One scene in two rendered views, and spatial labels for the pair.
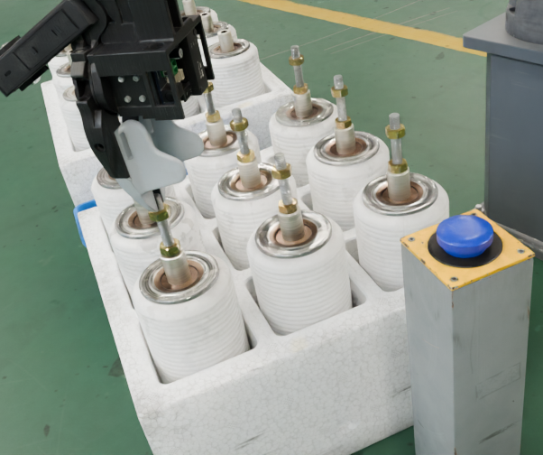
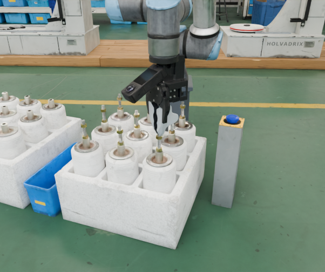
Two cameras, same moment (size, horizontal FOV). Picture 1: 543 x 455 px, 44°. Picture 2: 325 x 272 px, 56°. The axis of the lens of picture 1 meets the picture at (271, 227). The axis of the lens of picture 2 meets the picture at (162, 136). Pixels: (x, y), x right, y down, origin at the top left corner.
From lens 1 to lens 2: 0.70 m
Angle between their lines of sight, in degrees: 47
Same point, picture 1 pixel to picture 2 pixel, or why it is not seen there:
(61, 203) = not seen: outside the picture
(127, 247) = (126, 162)
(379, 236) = (185, 137)
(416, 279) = (225, 132)
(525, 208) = not seen: hidden behind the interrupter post
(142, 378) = (162, 195)
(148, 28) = (178, 75)
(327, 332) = (191, 164)
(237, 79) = (62, 117)
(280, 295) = (178, 158)
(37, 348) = (42, 247)
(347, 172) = not seen: hidden behind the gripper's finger
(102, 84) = (168, 93)
